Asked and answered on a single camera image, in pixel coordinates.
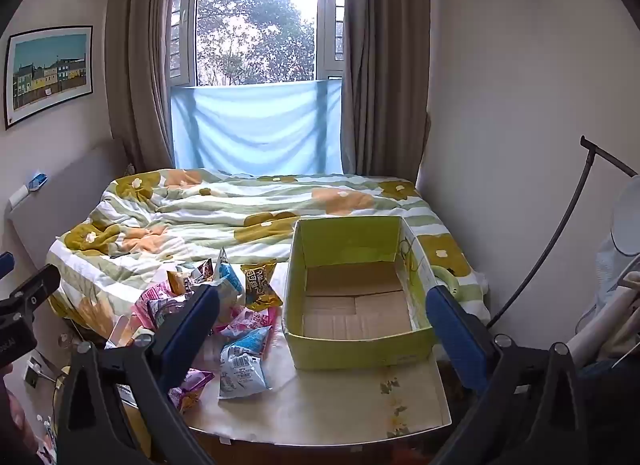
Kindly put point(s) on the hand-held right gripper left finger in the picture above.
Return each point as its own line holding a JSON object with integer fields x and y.
{"x": 192, "y": 330}

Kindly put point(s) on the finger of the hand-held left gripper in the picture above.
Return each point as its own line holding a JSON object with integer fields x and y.
{"x": 4, "y": 263}
{"x": 30, "y": 290}

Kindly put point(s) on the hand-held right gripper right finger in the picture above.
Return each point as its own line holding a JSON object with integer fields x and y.
{"x": 455, "y": 335}

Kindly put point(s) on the purple snack packet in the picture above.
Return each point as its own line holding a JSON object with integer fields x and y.
{"x": 192, "y": 387}

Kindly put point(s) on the dark brown snack packet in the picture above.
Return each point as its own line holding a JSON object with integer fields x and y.
{"x": 202, "y": 272}

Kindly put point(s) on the light blue white snack packet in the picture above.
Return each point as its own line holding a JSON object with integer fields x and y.
{"x": 242, "y": 365}

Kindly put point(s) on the green cardboard box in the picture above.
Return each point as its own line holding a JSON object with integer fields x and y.
{"x": 350, "y": 352}

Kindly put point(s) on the pink striped snack packet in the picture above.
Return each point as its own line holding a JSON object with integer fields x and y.
{"x": 155, "y": 297}

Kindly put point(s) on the orange snack packet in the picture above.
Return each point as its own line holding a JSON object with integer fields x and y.
{"x": 176, "y": 282}

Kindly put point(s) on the pink strawberry snack packet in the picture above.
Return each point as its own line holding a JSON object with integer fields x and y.
{"x": 250, "y": 320}

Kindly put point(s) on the gold brown snack packet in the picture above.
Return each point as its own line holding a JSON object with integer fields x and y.
{"x": 262, "y": 287}

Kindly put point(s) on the small blue white object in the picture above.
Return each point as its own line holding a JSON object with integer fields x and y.
{"x": 37, "y": 181}

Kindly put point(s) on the grey headboard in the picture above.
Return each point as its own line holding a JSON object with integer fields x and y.
{"x": 65, "y": 195}

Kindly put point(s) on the floral striped blanket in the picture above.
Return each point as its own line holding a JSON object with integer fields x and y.
{"x": 225, "y": 215}

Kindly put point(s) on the cream floral tablecloth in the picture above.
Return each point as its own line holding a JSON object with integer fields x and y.
{"x": 325, "y": 395}

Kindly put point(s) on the framed houses picture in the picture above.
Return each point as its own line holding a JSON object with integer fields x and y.
{"x": 50, "y": 70}

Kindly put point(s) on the light blue window cloth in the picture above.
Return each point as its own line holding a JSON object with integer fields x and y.
{"x": 250, "y": 130}

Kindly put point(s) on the black stand pole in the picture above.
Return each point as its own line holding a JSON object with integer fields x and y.
{"x": 591, "y": 147}

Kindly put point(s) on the grey-brown curtain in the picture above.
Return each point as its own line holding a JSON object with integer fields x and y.
{"x": 385, "y": 70}
{"x": 135, "y": 70}

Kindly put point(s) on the window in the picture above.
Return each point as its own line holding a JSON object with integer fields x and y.
{"x": 250, "y": 20}

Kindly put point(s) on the white wall socket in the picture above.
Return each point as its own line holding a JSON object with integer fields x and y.
{"x": 18, "y": 196}

